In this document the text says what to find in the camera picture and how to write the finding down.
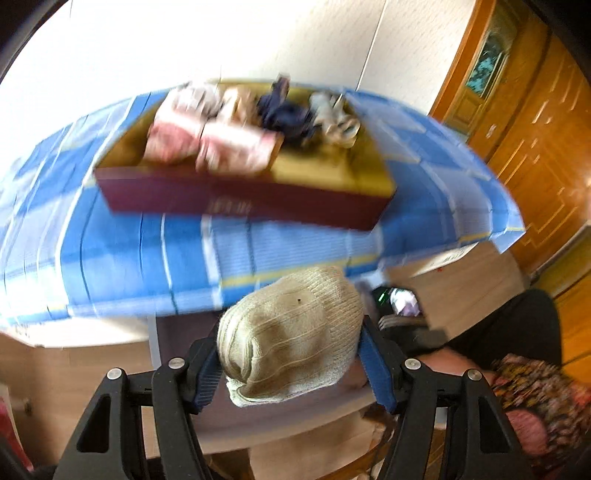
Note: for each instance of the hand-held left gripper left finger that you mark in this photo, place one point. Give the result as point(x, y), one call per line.
point(205, 374)

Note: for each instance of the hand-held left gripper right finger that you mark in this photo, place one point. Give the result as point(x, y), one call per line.
point(378, 369)

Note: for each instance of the beige knitted sock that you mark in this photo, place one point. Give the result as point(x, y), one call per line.
point(291, 332)

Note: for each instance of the gold tin box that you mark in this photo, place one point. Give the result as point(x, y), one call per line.
point(231, 194)

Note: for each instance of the light green cloth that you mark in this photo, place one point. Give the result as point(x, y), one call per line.
point(332, 120)

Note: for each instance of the plain pink cloth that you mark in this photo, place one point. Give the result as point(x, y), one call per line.
point(235, 147)

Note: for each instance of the navy cloth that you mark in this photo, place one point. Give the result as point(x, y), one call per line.
point(286, 117)

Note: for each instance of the pink patterned cloth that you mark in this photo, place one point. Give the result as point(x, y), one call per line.
point(171, 141)

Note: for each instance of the white cabinet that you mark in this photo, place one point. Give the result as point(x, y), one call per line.
point(461, 295)

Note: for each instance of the blue plaid tablecloth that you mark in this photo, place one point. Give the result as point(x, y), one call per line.
point(115, 258)

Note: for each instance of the floral patterned clothing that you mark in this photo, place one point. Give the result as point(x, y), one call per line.
point(545, 387)

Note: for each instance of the red cloth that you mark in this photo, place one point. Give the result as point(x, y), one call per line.
point(7, 424)

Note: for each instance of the carved wooden door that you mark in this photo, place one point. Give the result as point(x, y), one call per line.
point(545, 161)

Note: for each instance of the wooden door with glass panel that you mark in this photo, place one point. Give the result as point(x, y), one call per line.
point(485, 64)

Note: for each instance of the wooden door frame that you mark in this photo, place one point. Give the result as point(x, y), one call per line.
point(455, 83)

